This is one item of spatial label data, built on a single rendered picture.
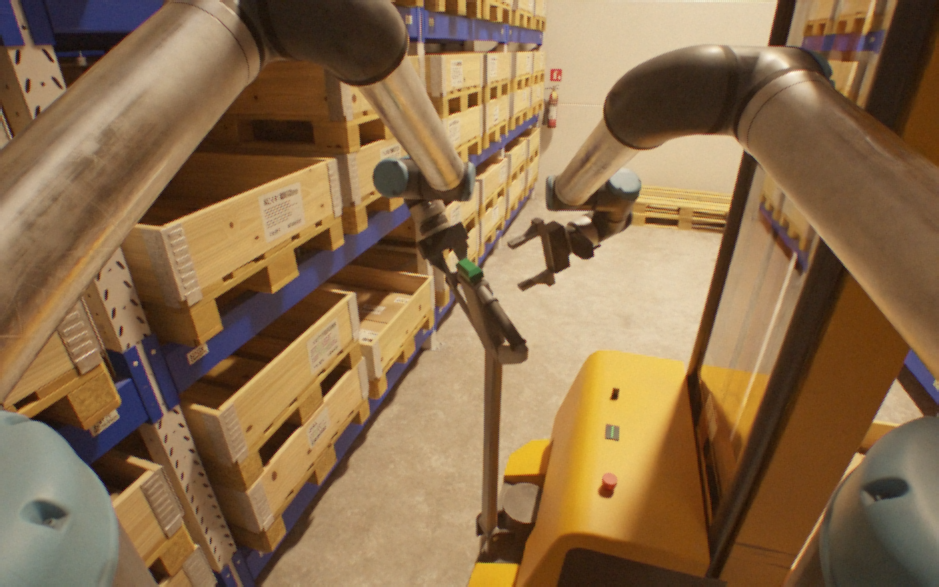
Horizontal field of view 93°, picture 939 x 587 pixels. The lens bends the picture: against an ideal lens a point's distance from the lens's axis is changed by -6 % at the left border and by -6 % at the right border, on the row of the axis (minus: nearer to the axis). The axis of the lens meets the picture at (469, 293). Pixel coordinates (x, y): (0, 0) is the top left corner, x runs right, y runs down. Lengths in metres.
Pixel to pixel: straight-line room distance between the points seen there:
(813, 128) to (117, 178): 0.67
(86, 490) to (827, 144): 0.64
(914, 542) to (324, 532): 2.26
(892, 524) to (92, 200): 0.53
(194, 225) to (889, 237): 1.34
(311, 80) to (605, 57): 5.08
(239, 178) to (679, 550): 1.98
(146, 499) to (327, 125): 1.37
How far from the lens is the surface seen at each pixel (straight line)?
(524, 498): 1.86
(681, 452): 1.49
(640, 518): 1.31
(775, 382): 1.02
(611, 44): 6.67
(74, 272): 0.47
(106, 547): 0.29
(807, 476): 1.17
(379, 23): 0.64
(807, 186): 0.59
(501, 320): 1.08
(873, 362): 1.03
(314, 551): 2.35
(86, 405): 1.29
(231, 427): 1.62
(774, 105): 0.67
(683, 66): 0.70
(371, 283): 3.14
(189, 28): 0.60
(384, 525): 2.36
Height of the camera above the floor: 1.89
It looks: 28 degrees down
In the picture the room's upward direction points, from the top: straight up
